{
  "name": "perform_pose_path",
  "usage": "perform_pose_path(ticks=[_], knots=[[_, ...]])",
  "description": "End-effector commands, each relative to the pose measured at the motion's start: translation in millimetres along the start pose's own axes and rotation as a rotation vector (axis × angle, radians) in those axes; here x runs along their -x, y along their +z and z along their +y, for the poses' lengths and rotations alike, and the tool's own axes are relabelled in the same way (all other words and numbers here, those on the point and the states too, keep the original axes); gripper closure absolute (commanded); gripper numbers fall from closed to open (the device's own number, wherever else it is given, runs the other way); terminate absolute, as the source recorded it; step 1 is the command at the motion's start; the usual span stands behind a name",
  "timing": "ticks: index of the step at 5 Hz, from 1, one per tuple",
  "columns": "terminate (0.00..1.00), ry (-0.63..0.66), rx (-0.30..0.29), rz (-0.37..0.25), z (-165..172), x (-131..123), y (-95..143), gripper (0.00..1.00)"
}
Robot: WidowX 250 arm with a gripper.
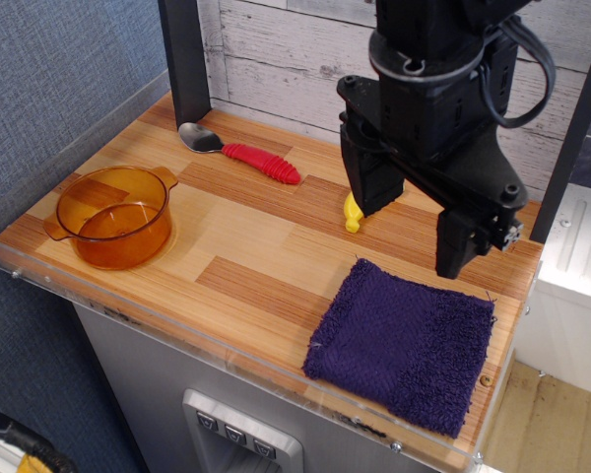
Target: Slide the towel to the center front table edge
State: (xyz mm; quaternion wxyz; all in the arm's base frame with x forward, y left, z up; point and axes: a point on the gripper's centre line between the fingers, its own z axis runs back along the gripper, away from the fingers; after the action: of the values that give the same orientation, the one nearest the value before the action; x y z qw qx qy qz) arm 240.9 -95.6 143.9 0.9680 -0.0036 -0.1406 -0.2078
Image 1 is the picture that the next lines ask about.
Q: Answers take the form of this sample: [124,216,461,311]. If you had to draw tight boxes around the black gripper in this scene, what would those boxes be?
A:
[336,73,530,280]

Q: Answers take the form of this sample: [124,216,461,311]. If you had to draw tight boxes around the purple towel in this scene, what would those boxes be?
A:
[302,259,494,439]

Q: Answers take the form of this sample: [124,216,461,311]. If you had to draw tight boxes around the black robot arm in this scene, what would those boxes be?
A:
[337,1,528,279]

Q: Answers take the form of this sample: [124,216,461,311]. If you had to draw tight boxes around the yellow toy banana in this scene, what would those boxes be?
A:
[343,192,363,234]

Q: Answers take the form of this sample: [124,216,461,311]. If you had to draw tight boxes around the white ribbed side unit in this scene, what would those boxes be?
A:
[514,184,591,391]

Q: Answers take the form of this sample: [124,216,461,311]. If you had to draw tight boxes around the orange transparent plastic pot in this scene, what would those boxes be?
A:
[43,167,178,270]

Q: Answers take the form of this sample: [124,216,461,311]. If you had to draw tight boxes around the silver control panel with buttons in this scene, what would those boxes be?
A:
[182,388,304,472]

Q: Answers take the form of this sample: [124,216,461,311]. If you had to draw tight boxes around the grey metal cabinet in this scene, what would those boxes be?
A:
[76,306,430,472]

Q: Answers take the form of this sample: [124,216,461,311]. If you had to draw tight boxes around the yellow and black floor object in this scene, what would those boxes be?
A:
[0,413,78,472]

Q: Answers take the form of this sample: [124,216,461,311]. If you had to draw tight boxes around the right black frame post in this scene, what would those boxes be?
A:
[528,0,591,244]

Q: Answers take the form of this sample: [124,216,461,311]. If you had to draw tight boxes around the black frame post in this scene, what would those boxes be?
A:
[528,0,591,244]
[158,0,212,126]

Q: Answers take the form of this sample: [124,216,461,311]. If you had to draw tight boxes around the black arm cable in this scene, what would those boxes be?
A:
[477,14,558,130]

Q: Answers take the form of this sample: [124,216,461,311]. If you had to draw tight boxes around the red handled metal spoon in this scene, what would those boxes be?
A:
[178,122,301,185]

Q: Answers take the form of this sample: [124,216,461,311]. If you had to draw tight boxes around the left black frame post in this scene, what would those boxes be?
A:
[158,0,212,126]

